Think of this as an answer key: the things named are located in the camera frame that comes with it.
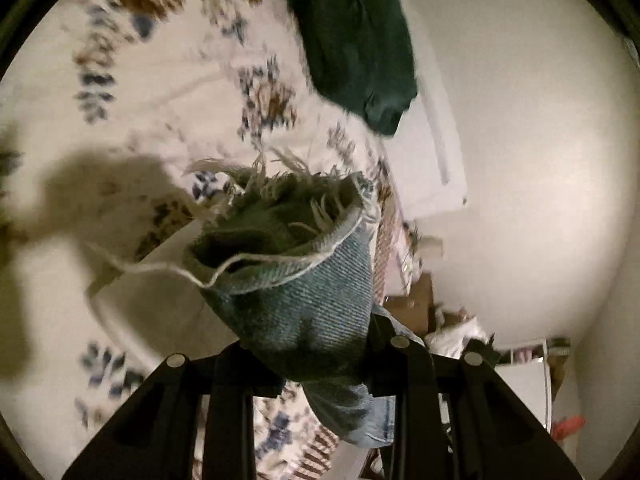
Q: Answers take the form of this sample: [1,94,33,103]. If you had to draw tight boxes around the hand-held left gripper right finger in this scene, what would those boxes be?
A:
[367,312,585,480]

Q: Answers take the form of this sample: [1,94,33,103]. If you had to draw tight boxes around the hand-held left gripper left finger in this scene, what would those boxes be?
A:
[61,341,285,480]

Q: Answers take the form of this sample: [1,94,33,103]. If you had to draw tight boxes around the blue denim pants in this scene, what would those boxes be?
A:
[85,147,401,448]

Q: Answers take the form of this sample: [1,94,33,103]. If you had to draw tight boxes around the brown cardboard box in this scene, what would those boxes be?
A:
[385,272,437,336]

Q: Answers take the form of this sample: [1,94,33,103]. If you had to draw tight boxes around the white crumpled bag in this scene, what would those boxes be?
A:
[425,320,493,360]

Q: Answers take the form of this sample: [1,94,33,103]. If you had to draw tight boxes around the white cabinet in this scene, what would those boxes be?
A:
[492,360,556,433]

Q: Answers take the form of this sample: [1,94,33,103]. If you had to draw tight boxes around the red object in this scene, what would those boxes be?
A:
[550,415,586,441]

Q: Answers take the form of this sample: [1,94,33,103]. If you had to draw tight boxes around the floral printed bed sheet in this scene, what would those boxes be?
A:
[0,0,426,480]

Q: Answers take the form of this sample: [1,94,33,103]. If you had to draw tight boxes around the dark green cloth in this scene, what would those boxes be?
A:
[274,0,419,137]

